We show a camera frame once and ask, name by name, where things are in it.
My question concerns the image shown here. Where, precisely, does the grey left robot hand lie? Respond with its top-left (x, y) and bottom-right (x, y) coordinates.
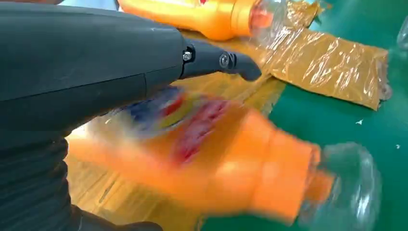
top-left (0, 1), bottom-right (263, 231)

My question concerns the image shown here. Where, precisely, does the green table mat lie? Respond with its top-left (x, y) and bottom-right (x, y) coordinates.
top-left (201, 0), bottom-right (408, 231)

